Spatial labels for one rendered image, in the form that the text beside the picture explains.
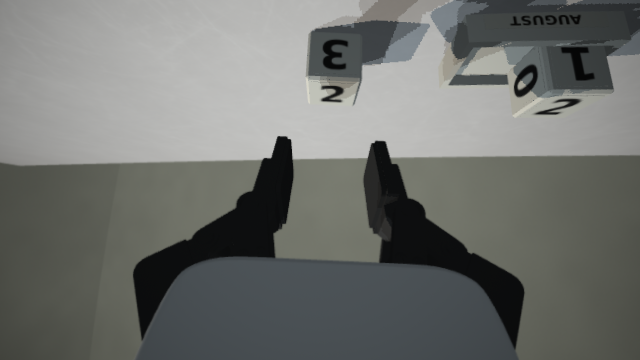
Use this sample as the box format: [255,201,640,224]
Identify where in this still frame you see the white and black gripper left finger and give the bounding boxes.
[133,136,294,340]

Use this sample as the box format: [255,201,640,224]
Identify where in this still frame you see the grey calendar digit cube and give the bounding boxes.
[306,32,362,106]
[507,46,614,118]

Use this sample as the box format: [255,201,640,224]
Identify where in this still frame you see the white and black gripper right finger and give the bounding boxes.
[363,141,524,349]

